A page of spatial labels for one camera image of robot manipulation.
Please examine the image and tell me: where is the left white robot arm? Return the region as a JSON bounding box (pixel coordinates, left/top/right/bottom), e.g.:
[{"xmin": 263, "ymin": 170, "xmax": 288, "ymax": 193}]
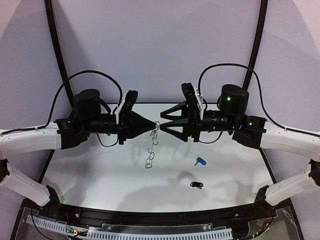
[{"xmin": 0, "ymin": 89, "xmax": 156, "ymax": 208}]

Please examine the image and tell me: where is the right black frame post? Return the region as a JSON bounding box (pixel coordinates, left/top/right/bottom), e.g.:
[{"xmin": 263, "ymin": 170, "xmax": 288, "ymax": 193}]
[{"xmin": 240, "ymin": 0, "xmax": 269, "ymax": 91}]

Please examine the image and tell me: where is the white slotted cable duct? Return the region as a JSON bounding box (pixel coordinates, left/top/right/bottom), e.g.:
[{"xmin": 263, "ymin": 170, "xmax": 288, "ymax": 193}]
[{"xmin": 23, "ymin": 214, "xmax": 233, "ymax": 240}]

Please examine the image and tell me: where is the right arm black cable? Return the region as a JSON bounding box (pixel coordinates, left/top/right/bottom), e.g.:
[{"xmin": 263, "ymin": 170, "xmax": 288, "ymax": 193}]
[{"xmin": 193, "ymin": 63, "xmax": 320, "ymax": 145}]

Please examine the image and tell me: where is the left black frame post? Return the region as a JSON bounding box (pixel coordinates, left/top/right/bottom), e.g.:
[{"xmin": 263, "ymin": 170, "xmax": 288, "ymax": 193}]
[{"xmin": 44, "ymin": 0, "xmax": 76, "ymax": 101}]

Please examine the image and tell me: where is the metal disc keyring with rings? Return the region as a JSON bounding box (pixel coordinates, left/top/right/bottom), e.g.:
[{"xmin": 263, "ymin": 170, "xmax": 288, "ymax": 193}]
[{"xmin": 144, "ymin": 121, "xmax": 160, "ymax": 169}]

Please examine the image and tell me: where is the black front aluminium rail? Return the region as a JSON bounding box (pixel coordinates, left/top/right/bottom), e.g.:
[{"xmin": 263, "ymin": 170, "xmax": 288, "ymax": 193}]
[{"xmin": 61, "ymin": 204, "xmax": 258, "ymax": 226}]

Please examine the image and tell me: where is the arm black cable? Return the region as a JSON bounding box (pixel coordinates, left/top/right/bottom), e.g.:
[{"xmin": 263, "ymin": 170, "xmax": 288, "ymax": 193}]
[
  {"xmin": 193, "ymin": 63, "xmax": 320, "ymax": 145},
  {"xmin": 0, "ymin": 70, "xmax": 126, "ymax": 148}
]

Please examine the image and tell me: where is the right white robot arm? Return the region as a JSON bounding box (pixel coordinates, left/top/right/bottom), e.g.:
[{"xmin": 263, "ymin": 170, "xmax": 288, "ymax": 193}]
[{"xmin": 160, "ymin": 83, "xmax": 320, "ymax": 206}]

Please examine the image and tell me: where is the black tagged key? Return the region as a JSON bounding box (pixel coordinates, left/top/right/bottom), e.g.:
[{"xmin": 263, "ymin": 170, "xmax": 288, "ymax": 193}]
[{"xmin": 189, "ymin": 181, "xmax": 204, "ymax": 190}]

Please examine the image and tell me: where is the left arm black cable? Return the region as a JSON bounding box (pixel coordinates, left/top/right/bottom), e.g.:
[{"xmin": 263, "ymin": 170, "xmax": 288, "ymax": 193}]
[{"xmin": 0, "ymin": 70, "xmax": 126, "ymax": 148}]

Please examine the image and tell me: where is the black frame post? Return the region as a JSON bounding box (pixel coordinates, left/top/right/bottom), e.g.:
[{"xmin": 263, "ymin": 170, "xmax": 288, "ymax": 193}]
[
  {"xmin": 44, "ymin": 0, "xmax": 76, "ymax": 101},
  {"xmin": 240, "ymin": 0, "xmax": 269, "ymax": 91}
]

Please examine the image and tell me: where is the blue tagged silver key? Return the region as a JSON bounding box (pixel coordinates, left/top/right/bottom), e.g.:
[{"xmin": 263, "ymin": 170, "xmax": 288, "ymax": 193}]
[{"xmin": 194, "ymin": 155, "xmax": 207, "ymax": 166}]

